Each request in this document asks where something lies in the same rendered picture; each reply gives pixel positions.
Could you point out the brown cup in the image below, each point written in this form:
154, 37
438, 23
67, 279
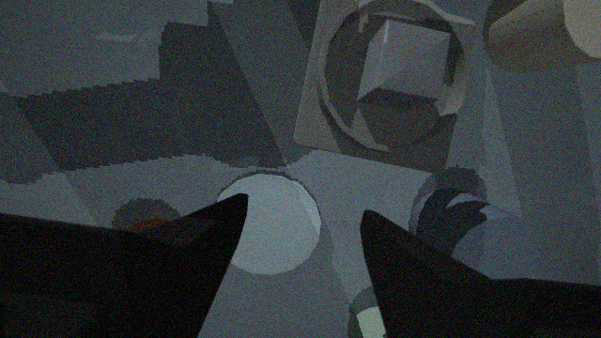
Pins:
146, 223

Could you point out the pale blue round dish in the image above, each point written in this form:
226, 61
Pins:
282, 224

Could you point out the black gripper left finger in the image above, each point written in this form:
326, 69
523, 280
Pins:
157, 283

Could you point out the grey cube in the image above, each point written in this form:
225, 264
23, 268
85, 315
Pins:
403, 66

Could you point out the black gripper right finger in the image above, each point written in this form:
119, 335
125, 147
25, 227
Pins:
425, 293

